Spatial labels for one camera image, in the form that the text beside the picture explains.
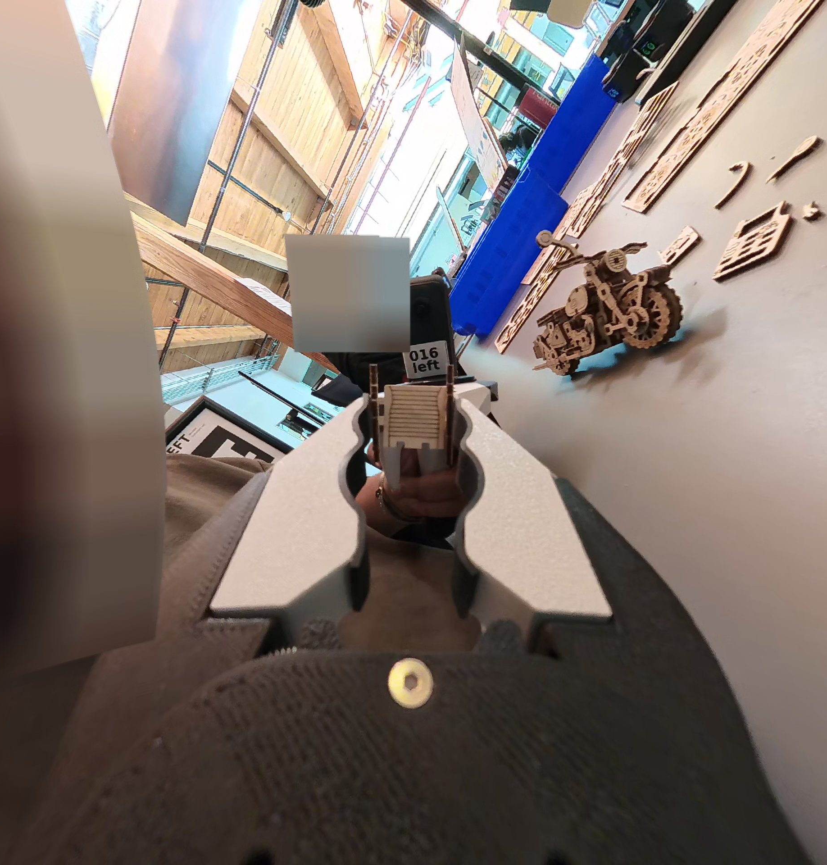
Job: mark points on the wooden lattice parts sheet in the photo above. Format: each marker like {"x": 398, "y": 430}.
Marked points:
{"x": 630, "y": 148}

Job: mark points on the curved wooden piece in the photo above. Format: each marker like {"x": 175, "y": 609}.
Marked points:
{"x": 741, "y": 177}

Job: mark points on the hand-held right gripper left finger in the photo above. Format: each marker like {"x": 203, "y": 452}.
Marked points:
{"x": 292, "y": 540}

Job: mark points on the metal wristwatch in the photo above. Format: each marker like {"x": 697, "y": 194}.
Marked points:
{"x": 381, "y": 500}

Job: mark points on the long wooden sheet with gears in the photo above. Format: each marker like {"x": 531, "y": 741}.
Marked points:
{"x": 724, "y": 101}

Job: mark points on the standing printed board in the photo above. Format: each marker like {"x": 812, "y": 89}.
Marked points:
{"x": 478, "y": 115}

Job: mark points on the black battery chargers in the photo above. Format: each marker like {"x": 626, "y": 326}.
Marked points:
{"x": 619, "y": 81}

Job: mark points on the person's left hand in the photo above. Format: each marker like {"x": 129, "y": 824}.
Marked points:
{"x": 420, "y": 503}

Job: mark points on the black framed poster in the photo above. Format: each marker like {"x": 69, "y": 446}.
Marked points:
{"x": 224, "y": 442}

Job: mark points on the dark red bottle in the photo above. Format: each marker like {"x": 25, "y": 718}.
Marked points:
{"x": 538, "y": 108}

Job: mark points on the black power strip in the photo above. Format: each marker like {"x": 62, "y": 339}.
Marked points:
{"x": 690, "y": 47}

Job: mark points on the wooden slatted model part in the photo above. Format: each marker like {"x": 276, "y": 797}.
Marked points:
{"x": 417, "y": 419}

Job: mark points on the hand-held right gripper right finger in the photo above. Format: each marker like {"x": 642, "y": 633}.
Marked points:
{"x": 535, "y": 540}

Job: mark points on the wooden motorcycle model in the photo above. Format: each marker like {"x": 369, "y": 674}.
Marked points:
{"x": 609, "y": 304}

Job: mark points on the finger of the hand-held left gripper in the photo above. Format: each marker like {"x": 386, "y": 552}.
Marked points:
{"x": 473, "y": 395}

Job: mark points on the blue plastic bin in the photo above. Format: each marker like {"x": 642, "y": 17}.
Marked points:
{"x": 501, "y": 263}
{"x": 569, "y": 115}

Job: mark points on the spoon-shaped wooden piece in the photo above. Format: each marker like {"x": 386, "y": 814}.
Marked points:
{"x": 798, "y": 155}

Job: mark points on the large dark panel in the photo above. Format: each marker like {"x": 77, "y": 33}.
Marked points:
{"x": 184, "y": 101}

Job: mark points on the small square wooden piece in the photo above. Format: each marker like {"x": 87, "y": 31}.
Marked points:
{"x": 679, "y": 245}

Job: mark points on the wooden grid piece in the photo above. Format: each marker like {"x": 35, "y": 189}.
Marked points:
{"x": 751, "y": 243}

